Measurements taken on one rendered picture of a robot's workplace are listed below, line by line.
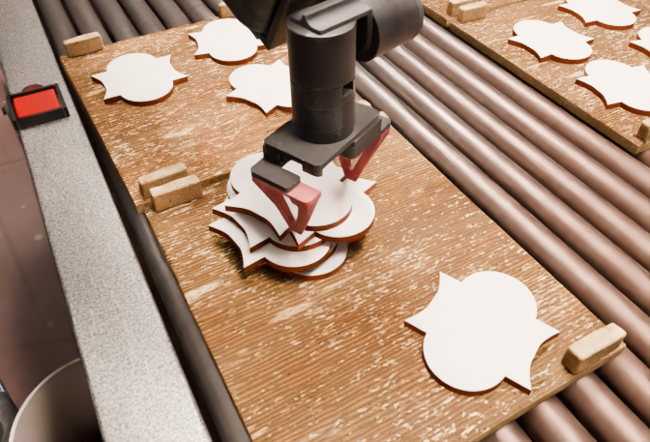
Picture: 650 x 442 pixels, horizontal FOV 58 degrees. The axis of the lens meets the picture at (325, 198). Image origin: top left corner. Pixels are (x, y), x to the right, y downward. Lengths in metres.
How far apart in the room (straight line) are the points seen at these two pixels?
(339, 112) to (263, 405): 0.26
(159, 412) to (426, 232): 0.34
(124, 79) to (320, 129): 0.49
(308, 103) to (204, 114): 0.37
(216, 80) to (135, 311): 0.42
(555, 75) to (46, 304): 1.53
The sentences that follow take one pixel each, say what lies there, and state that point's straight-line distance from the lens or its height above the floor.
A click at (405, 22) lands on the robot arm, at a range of 0.53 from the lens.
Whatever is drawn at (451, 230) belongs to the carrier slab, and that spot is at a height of 0.94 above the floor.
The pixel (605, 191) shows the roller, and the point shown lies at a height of 0.91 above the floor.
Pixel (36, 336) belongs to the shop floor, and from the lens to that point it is 1.89.
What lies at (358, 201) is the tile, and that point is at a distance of 0.63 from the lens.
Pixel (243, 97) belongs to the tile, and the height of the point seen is 0.95.
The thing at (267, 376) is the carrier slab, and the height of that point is 0.94.
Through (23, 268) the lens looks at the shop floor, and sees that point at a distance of 2.08.
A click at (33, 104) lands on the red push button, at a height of 0.93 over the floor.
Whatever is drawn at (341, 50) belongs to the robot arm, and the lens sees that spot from 0.48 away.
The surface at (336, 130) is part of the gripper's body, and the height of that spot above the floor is 1.11.
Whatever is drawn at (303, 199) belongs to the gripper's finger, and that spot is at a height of 1.07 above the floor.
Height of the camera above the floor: 1.42
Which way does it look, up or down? 43 degrees down
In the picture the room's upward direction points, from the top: straight up
